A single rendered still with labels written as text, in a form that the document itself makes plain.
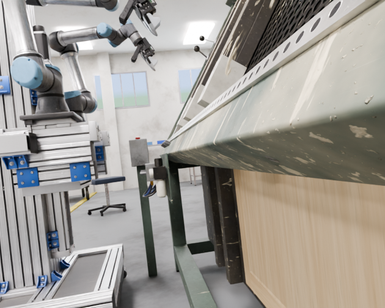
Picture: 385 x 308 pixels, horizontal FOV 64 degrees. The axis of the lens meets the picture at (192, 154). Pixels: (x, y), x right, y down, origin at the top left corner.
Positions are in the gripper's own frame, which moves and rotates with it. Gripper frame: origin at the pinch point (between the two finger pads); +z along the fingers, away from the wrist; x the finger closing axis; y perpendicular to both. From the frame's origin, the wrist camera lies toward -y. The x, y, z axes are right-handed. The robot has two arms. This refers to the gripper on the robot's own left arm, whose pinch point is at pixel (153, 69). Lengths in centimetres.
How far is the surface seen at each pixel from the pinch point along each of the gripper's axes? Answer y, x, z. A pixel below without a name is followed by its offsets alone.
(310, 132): -24, -180, 49
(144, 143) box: -31.1, 9.7, 35.3
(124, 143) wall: -68, 709, -25
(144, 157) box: -37, 10, 43
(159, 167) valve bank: -33, -52, 51
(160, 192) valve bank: -39, -51, 62
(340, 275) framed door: -17, -144, 84
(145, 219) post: -60, 12, 78
